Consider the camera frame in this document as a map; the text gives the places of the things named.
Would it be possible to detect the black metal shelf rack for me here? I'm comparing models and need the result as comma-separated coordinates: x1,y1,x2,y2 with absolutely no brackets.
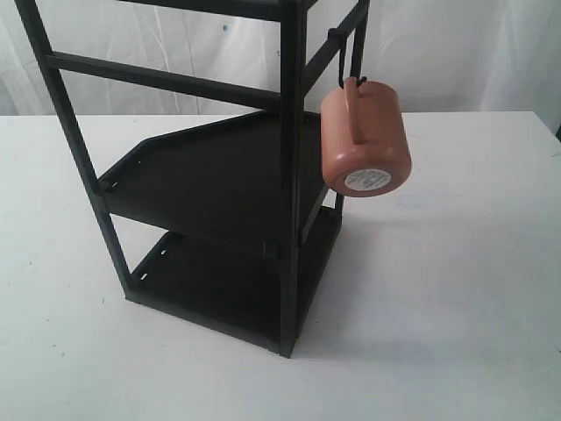
16,1,369,358

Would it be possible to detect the terracotta pink mug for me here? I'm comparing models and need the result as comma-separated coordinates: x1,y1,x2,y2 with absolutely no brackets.
320,77,412,197

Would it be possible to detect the black metal hook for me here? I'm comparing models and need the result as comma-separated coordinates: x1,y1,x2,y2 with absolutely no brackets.
328,24,367,88

